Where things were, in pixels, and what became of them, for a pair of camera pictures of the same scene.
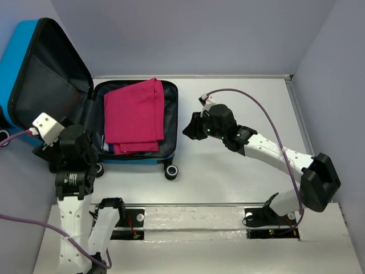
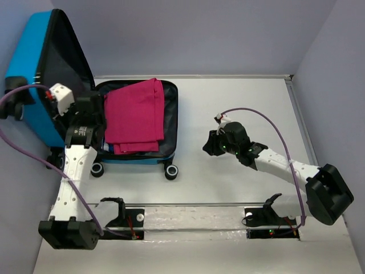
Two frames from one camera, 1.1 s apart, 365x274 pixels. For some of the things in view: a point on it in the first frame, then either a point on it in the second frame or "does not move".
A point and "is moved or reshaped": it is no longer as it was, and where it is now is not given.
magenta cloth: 134,117 does not move
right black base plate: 267,217 does not move
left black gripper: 57,154 -> 65,117
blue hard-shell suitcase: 42,74 is moved or reshaped
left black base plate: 133,218 does not move
